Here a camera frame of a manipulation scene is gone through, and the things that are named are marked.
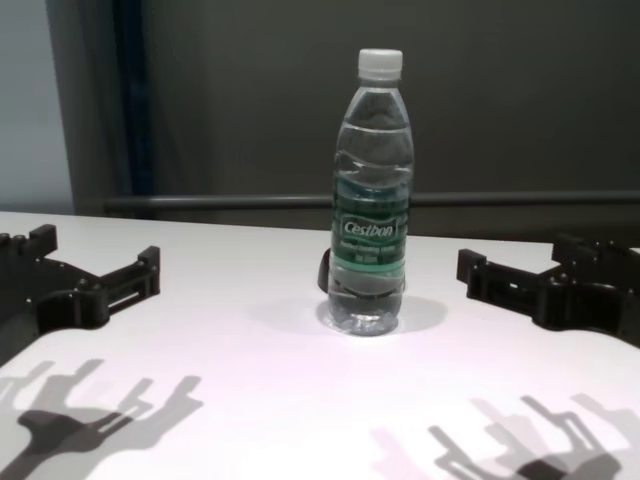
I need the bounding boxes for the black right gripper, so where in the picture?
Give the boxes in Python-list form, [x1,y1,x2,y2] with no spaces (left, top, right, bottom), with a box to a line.
[456,232,640,350]

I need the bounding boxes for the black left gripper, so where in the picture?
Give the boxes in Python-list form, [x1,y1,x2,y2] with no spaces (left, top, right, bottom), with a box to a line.
[0,224,162,364]

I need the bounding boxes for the clear water bottle green label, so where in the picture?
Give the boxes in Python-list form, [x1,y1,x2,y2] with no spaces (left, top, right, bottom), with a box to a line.
[326,47,416,337]

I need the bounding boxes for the green YES button black base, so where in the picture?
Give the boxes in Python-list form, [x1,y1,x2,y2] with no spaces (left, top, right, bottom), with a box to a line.
[314,246,333,295]

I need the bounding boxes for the grey horizontal rail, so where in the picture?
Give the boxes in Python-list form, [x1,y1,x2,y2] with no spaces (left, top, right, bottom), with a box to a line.
[102,191,640,211]

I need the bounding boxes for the blue vertical frame post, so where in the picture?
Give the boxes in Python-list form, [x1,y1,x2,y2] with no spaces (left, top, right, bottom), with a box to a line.
[112,0,157,196]

